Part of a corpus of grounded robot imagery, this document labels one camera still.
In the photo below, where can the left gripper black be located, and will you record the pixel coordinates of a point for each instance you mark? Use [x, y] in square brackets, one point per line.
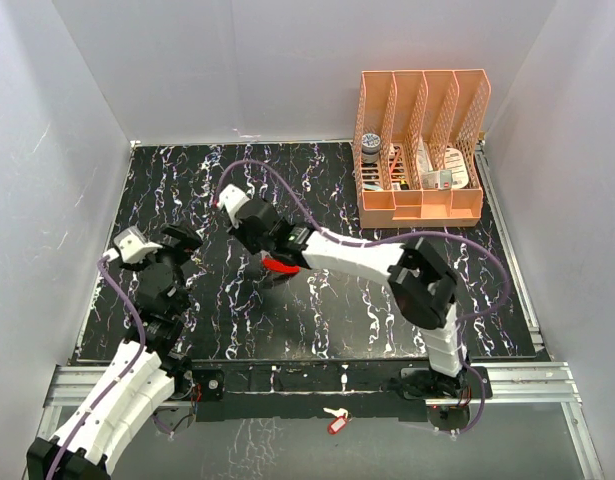
[188, 241]

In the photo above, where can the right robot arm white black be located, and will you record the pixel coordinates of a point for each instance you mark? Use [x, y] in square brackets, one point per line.
[421, 283]

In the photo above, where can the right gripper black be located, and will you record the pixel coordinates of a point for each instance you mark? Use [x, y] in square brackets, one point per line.
[239, 235]

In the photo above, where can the red handled key organizer plate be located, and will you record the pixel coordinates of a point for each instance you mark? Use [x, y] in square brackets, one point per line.
[279, 267]

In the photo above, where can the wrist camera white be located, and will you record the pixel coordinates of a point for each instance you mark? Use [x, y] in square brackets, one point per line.
[230, 200]
[132, 245]

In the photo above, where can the small jar with lid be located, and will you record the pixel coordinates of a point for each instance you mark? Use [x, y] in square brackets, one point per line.
[371, 144]

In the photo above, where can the orange file organizer rack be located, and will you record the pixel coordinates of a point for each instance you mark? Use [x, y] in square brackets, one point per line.
[414, 147]

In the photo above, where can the red tag with key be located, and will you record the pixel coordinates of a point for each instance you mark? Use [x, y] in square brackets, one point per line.
[340, 419]

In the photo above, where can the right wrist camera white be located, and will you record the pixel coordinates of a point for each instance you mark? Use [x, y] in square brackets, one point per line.
[230, 200]

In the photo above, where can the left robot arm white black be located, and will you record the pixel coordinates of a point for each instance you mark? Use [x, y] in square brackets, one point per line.
[144, 373]

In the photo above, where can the white labelled packet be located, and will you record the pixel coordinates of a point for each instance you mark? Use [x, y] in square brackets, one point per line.
[453, 175]

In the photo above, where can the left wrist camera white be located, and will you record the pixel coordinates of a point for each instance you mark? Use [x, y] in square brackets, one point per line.
[132, 245]

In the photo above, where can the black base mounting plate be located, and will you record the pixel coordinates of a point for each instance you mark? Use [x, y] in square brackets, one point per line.
[406, 389]

